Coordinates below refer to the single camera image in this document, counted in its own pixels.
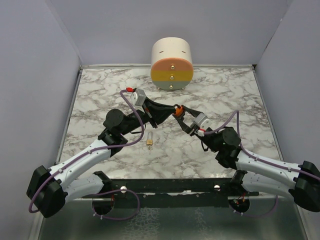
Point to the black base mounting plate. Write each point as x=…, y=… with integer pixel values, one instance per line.
x=166, y=193

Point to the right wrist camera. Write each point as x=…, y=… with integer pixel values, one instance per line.
x=202, y=123

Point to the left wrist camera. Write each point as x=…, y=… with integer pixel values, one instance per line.
x=138, y=97

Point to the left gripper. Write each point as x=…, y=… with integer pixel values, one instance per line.
x=159, y=113

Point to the long-shackle brass padlock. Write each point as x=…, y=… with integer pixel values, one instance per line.
x=149, y=141

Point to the round three-drawer storage box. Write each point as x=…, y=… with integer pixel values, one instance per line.
x=171, y=64

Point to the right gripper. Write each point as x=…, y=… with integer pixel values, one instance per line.
x=186, y=127

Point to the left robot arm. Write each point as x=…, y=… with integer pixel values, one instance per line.
x=51, y=188

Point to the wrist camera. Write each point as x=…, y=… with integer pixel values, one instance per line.
x=202, y=123
x=138, y=97

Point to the orange black padlock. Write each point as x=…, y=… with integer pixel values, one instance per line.
x=179, y=111

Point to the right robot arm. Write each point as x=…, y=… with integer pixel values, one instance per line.
x=254, y=173

